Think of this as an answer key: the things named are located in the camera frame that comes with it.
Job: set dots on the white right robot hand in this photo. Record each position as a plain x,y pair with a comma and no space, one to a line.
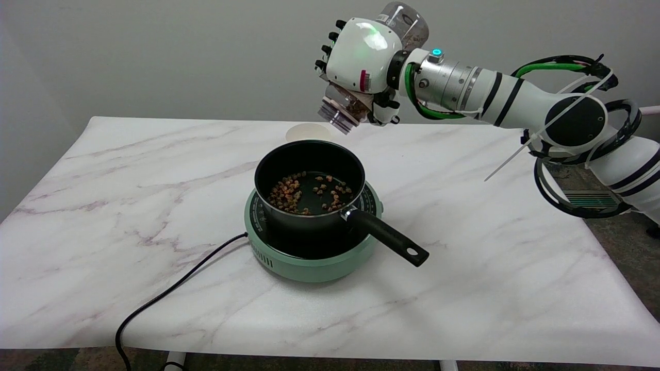
358,56

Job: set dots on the clear plastic bottle with pellets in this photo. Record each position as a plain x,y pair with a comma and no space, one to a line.
353,108

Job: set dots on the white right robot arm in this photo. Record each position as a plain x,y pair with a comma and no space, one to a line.
531,103

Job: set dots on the brown food pellets in pot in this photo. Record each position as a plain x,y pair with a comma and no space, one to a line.
289,196

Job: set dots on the white round lid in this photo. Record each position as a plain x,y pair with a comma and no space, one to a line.
307,133

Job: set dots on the long white zip tie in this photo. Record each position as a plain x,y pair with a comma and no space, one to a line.
515,154

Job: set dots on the green induction cooker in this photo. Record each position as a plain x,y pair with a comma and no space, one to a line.
309,268

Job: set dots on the striped floor vent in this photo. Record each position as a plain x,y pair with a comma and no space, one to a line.
588,198

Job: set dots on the white horizontal bar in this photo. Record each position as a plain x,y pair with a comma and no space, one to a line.
652,109

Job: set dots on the white table leg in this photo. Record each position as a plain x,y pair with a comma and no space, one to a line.
175,360
448,366

